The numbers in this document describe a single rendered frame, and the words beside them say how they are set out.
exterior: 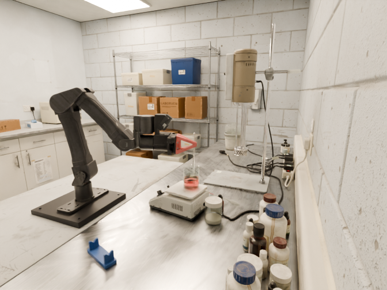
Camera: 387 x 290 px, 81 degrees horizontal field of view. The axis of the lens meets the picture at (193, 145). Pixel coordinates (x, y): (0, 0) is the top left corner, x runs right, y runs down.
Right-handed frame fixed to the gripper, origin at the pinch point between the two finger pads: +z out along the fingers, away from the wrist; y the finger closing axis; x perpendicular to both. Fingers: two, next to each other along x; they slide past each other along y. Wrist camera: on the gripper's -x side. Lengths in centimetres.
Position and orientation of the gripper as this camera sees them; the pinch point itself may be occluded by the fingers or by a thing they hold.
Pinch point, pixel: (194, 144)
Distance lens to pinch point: 83.2
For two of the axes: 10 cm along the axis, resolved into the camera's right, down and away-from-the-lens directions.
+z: 10.0, 0.4, -0.4
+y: 0.5, -2.3, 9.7
